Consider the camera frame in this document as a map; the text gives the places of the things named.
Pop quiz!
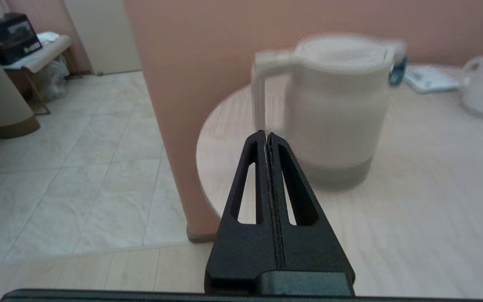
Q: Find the small beige metal-legged bench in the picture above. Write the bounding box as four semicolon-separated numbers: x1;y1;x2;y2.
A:
3;33;74;116

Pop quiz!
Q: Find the white door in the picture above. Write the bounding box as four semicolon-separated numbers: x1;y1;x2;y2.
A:
63;0;142;76

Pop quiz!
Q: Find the clear plastic bag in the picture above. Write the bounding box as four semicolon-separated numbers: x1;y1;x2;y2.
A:
36;57;68;102

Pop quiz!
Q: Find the teal sachet holder tray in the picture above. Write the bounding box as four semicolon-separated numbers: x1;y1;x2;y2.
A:
388;55;408;87

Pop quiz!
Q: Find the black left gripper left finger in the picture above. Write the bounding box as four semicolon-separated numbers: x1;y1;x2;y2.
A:
205;130;282;295

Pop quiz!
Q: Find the black box appliance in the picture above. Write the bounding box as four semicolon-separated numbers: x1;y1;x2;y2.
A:
0;13;43;66

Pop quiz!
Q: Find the white electric kettle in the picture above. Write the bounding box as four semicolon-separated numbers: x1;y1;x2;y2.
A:
251;34;408;192

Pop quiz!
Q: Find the flat white square packet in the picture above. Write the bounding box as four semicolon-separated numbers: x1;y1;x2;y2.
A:
404;65;461;94

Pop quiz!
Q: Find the grey round kettle base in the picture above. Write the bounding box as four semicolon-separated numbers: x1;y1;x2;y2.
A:
306;174;371;192

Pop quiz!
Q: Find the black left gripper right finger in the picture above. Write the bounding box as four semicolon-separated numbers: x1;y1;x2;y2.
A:
268;133;356;277

